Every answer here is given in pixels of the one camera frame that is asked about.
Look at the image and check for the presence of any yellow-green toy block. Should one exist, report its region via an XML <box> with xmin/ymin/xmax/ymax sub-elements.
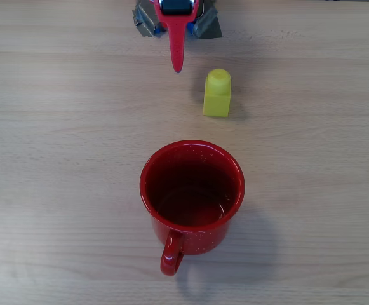
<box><xmin>202</xmin><ymin>68</ymin><xmax>232</xmax><ymax>118</ymax></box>

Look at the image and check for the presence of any crumpled grey duct tape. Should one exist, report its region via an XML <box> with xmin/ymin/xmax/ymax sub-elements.
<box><xmin>131</xmin><ymin>0</ymin><xmax>168</xmax><ymax>39</ymax></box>

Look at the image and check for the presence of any red enamel mug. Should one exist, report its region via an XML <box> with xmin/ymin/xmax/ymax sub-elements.
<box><xmin>139</xmin><ymin>139</ymin><xmax>246</xmax><ymax>276</ymax></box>

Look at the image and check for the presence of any flat grey duct tape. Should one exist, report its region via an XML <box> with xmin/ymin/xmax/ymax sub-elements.
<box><xmin>192</xmin><ymin>0</ymin><xmax>223</xmax><ymax>41</ymax></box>

